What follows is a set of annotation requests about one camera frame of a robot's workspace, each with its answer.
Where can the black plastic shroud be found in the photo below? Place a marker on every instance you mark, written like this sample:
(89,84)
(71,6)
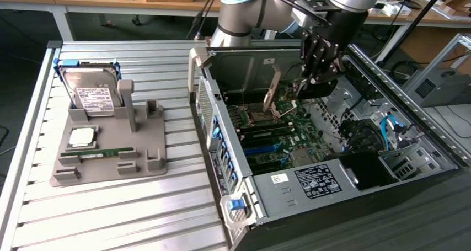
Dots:
(365,171)

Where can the black slanted stand pole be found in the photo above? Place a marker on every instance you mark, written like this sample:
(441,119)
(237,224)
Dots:
(417,22)

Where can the green RAM stick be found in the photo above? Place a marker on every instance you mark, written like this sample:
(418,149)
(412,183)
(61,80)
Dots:
(103,152)

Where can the grey power supply with label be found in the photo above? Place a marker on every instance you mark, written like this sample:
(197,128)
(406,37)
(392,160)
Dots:
(279,196)

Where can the hard disk in blue caddy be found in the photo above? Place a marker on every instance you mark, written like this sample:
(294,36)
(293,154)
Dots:
(93,96)

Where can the open black PC case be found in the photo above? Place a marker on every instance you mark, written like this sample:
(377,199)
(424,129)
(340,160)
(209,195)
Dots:
(368,229)

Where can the large metal disk bay cage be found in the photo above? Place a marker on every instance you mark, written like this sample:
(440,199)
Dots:
(342,107)

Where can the silver CPU chip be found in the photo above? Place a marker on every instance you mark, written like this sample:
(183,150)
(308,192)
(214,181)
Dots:
(83,137)

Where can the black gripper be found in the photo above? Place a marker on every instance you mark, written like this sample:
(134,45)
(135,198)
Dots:
(346,27)

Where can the blue expansion card retainer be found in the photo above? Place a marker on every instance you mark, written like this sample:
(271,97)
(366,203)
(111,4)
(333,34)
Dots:
(225,151)

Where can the grey chipset heatsink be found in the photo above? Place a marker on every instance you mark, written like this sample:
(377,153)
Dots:
(304,155)

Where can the grey metal computer box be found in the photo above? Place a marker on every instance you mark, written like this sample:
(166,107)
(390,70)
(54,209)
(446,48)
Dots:
(442,91)

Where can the thin metal locking lever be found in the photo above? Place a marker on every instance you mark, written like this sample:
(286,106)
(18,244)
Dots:
(243,96)

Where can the green motherboard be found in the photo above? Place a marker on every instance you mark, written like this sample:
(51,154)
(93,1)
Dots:
(306,140)

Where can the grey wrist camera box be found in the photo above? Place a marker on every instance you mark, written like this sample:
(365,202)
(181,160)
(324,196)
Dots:
(308,18)

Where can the metal socket cover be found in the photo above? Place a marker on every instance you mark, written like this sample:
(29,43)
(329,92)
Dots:
(291,107)

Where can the aluminium profile frame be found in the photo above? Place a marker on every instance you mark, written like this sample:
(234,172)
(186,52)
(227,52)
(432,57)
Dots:
(448,49)

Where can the graphics card with metal bracket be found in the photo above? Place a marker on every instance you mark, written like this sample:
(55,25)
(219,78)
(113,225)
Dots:
(317,89)

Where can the blue expansion slot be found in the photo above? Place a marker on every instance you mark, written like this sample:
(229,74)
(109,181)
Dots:
(261,149)

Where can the cluttered wooden desk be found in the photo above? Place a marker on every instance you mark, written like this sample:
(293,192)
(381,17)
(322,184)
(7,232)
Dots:
(438,20)

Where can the small metal disk bay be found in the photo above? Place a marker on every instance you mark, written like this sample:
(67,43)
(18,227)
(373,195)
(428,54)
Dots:
(405,162)

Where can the blue case latch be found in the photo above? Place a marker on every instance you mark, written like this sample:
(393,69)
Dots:
(235,204)

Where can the small folded cardboard box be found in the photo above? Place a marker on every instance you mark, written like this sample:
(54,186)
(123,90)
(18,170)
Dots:
(462,0)

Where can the grey plastic parts rack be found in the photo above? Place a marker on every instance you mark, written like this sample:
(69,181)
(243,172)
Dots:
(110,136)

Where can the CPU socket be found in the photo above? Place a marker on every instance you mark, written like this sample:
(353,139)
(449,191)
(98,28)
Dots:
(255,117)

